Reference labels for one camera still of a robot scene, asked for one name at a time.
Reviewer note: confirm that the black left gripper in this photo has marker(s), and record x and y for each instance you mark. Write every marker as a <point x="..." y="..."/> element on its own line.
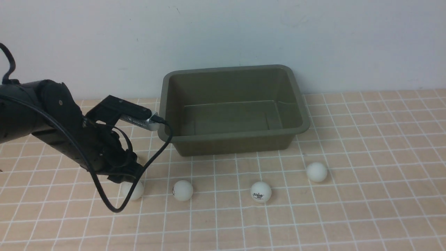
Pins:
<point x="102" y="147"/>

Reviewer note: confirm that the white ping-pong ball red mark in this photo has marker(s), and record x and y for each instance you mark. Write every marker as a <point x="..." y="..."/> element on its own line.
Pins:
<point x="182" y="190"/>

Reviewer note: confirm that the white ping-pong ball black logo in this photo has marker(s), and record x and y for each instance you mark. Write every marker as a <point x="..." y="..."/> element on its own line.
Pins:
<point x="260" y="192"/>

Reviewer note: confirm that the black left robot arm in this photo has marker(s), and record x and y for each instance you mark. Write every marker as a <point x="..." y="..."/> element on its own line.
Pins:
<point x="55" y="99"/>

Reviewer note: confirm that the olive green plastic bin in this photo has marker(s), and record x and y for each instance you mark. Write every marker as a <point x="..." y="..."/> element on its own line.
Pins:
<point x="227" y="110"/>

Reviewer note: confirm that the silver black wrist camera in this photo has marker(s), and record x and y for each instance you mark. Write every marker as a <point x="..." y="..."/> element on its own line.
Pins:
<point x="111" y="109"/>

